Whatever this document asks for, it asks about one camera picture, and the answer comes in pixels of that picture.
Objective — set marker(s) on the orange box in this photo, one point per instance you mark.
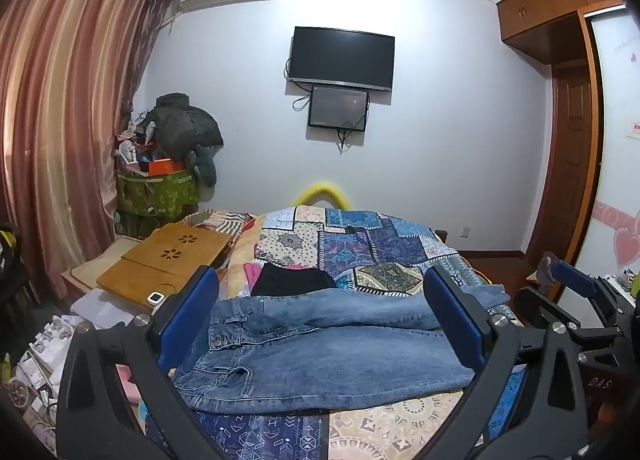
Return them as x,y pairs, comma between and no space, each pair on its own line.
166,167

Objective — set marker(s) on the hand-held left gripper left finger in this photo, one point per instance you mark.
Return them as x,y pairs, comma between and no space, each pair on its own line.
192,312

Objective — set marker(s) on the wooden bedside cabinet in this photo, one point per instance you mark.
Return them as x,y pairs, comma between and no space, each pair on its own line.
87,270

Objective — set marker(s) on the wooden wardrobe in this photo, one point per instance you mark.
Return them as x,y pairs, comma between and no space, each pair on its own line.
545,0

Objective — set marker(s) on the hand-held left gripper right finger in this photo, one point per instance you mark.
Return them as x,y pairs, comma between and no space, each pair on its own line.
452,312

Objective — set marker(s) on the pile of dark clothes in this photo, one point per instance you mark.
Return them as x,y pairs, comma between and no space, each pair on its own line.
182,125

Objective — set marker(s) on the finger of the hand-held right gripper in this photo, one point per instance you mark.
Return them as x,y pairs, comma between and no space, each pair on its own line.
537,307
575,272

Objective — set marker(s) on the blue denim pants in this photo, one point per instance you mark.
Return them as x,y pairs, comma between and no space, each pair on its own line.
325,360

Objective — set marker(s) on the wooden bed frame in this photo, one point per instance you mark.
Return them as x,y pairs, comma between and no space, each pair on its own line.
439,235

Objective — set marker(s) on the green fabric storage bag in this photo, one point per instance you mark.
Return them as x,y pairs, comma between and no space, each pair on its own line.
160,192

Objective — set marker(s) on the black chair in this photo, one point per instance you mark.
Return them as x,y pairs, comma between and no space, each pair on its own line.
12,270

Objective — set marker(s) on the white wall socket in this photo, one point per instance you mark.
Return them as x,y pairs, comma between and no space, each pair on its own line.
465,231

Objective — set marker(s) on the pink heart wall sticker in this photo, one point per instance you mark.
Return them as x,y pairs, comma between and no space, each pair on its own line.
622,235

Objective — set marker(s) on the black garment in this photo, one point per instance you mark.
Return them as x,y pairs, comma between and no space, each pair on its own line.
292,280

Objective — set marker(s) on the blue patchwork blanket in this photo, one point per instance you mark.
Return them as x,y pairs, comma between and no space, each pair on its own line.
380,245

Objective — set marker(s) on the small black wall monitor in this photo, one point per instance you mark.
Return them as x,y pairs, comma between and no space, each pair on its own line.
338,106

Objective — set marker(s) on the pile of white clutter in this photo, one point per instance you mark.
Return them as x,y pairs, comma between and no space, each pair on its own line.
45,355

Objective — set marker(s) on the small white timer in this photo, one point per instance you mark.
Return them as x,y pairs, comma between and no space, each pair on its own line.
156,298

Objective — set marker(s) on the peach floral quilt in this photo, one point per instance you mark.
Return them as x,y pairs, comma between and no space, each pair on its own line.
242,260

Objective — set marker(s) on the striped pillow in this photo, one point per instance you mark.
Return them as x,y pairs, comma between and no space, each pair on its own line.
222,221

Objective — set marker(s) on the striped pink curtain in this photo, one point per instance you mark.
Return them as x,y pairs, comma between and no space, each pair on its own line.
65,90

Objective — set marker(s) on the black wall television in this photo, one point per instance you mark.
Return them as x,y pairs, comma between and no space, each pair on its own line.
341,58

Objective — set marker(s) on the wooden lap desk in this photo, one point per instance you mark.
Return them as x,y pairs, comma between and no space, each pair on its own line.
165,260

